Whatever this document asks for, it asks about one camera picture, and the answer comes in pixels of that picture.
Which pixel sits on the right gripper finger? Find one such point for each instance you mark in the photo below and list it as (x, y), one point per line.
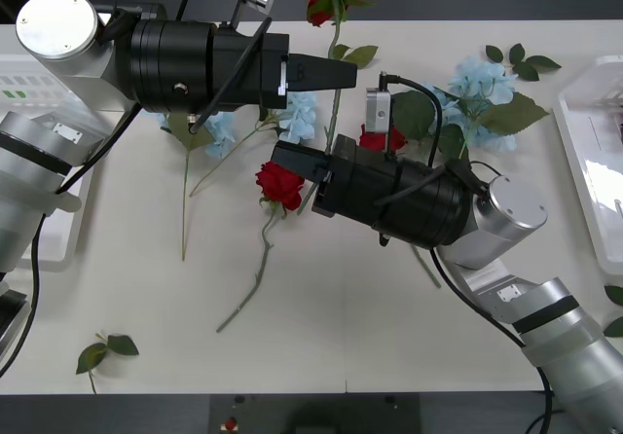
(302, 155)
(304, 170)

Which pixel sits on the red rose with bare stem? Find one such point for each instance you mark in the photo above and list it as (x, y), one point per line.
(280, 183)

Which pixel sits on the loose green leaf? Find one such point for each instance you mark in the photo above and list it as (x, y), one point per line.
(615, 328)
(614, 294)

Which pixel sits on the red button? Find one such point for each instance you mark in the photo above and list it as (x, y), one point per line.
(229, 424)

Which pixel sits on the loose twig with four leaves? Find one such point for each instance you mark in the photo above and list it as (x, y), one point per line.
(525, 70)

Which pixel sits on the black panel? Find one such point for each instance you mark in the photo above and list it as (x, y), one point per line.
(311, 414)

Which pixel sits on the shallow white box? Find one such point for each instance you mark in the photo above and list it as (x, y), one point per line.
(48, 254)
(584, 161)

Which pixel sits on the loose twig with two leaves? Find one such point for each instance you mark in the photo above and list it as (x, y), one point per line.
(121, 344)

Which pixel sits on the pale blue flower thin stem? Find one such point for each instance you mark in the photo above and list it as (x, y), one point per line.
(221, 130)

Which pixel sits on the red rose with green stem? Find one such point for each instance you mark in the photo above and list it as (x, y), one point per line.
(396, 139)

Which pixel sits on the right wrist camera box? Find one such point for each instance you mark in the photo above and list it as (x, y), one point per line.
(378, 113)

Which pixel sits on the large pale blue leafy flower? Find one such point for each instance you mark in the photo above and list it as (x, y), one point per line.
(482, 88)

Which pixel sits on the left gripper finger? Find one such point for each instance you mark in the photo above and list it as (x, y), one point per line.
(321, 66)
(316, 83)

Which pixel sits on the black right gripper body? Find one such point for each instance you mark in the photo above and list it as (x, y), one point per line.
(355, 186)

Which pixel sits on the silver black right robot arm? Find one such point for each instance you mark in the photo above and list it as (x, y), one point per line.
(516, 210)

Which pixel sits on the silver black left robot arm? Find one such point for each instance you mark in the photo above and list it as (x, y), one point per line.
(53, 25)

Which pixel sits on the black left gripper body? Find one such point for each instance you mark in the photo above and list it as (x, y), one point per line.
(248, 71)

